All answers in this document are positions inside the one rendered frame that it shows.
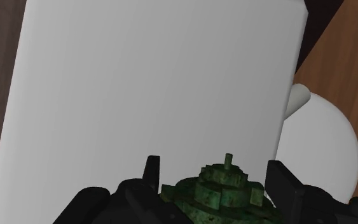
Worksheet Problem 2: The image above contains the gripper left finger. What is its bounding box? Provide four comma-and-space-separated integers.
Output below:
53, 155, 193, 224

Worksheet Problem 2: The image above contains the green tiered metal ornament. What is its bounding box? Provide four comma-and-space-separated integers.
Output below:
159, 153, 288, 224

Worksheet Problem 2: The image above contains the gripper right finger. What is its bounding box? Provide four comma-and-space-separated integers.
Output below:
264, 160, 358, 224

